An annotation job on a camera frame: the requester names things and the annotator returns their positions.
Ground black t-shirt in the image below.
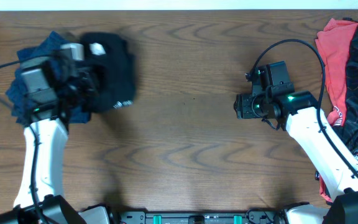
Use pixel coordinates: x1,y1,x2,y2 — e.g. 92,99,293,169
80,32,137,113

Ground red t-shirt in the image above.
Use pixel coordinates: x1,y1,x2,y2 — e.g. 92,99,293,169
314,17,358,203

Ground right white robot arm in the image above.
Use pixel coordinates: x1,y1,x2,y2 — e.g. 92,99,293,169
234,91,358,223

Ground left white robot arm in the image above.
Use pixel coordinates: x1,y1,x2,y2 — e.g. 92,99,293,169
0,56,111,223

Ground folded navy blue garment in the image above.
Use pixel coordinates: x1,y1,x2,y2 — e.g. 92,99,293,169
6,31,91,124

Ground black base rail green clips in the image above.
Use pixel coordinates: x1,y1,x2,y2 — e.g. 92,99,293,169
79,203,291,224

